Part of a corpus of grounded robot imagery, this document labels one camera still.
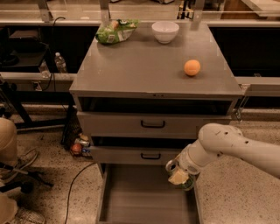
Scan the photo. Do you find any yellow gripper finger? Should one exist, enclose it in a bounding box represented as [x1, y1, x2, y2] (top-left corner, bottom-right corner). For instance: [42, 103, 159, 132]
[168, 170, 189, 186]

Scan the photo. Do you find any green soda can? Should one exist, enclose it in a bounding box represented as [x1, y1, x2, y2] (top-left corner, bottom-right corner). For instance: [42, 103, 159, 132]
[165, 159, 194, 191]

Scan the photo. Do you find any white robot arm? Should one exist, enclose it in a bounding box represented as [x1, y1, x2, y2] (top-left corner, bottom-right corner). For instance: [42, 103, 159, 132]
[165, 123, 280, 186]

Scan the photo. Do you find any grey open bottom drawer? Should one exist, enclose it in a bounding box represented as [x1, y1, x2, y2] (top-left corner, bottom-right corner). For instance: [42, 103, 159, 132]
[95, 164, 203, 224]

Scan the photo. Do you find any grey middle drawer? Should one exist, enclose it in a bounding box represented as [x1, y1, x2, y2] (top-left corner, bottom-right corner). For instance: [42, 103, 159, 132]
[89, 146, 181, 165]

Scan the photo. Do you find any grey metal drawer cabinet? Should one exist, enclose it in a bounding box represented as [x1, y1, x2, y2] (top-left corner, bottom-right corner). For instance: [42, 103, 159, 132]
[69, 20, 244, 182]

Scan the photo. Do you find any grey top drawer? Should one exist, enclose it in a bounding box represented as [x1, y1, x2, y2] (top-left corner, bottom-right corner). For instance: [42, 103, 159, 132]
[77, 112, 231, 139]

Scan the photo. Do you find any silver can on floor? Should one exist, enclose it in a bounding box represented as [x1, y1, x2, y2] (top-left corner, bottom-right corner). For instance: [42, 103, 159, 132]
[74, 138, 90, 147]

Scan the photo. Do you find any red apple on floor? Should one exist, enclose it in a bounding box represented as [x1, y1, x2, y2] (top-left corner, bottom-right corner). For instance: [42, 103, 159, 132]
[71, 143, 82, 155]

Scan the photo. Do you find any orange fruit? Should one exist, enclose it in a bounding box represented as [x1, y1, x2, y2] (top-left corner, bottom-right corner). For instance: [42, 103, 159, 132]
[184, 59, 200, 76]

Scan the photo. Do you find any black mesh basket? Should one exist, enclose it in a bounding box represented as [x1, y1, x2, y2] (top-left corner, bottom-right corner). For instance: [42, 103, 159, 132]
[61, 111, 82, 151]

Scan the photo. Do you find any white ceramic bowl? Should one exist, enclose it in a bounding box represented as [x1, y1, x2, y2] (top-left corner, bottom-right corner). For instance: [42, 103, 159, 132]
[151, 21, 179, 44]

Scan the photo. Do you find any black chair base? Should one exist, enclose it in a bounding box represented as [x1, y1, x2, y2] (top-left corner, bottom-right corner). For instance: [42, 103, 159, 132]
[0, 163, 53, 193]

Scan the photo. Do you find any grey sneaker upper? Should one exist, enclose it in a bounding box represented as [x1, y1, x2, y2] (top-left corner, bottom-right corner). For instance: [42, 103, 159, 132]
[0, 150, 38, 184]

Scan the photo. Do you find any grey sneaker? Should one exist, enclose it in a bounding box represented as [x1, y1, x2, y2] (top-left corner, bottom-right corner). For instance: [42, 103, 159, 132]
[0, 150, 38, 184]
[9, 207, 46, 224]

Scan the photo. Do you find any grey sneaker lower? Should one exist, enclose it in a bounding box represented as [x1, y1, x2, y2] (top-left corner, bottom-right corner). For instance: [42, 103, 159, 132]
[9, 207, 46, 224]

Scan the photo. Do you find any green chip bag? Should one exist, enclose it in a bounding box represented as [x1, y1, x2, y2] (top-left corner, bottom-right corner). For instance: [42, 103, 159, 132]
[95, 19, 139, 45]

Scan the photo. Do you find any clear water bottle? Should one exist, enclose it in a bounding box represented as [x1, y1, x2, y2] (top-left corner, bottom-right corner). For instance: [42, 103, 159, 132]
[54, 52, 67, 74]
[38, 60, 51, 79]

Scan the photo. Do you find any black floor cable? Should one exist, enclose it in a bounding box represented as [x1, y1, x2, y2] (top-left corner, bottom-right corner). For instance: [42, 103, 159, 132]
[64, 162, 96, 224]

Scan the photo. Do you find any black table leg frame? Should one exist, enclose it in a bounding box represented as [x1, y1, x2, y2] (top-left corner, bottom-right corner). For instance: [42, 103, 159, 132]
[0, 75, 74, 130]

